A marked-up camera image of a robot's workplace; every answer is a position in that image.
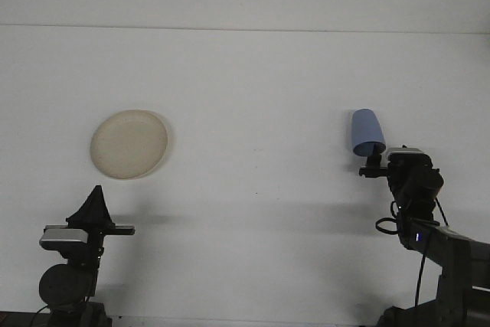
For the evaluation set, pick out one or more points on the pale blue cup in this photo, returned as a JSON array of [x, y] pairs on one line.
[[365, 128]]

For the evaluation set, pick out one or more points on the pale round plate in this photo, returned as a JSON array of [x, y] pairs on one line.
[[126, 147]]

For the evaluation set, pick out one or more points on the pale grey camera box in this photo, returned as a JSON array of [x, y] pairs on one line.
[[63, 237], [406, 151]]

